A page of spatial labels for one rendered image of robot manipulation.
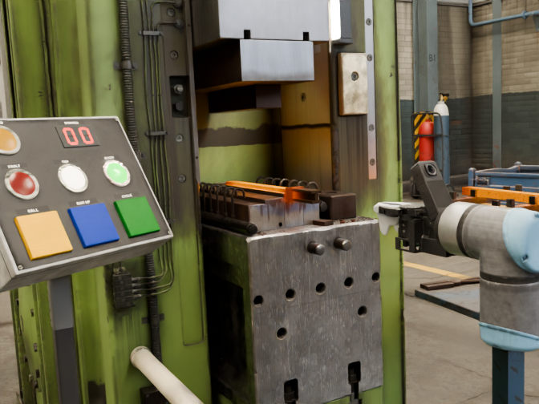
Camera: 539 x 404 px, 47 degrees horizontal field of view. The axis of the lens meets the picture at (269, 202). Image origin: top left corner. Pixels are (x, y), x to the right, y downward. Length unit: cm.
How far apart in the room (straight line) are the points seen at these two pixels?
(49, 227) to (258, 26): 70
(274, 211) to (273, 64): 35
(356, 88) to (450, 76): 892
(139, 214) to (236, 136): 84
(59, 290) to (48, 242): 20
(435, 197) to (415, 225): 6
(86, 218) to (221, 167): 89
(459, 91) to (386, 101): 895
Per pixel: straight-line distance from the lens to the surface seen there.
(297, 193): 148
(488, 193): 178
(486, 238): 99
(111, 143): 125
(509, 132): 1054
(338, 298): 156
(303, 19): 155
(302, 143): 188
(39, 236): 105
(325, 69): 177
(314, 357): 156
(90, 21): 149
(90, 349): 195
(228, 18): 145
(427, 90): 994
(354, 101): 176
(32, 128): 117
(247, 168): 198
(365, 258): 158
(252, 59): 146
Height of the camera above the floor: 117
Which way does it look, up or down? 7 degrees down
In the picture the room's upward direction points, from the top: 3 degrees counter-clockwise
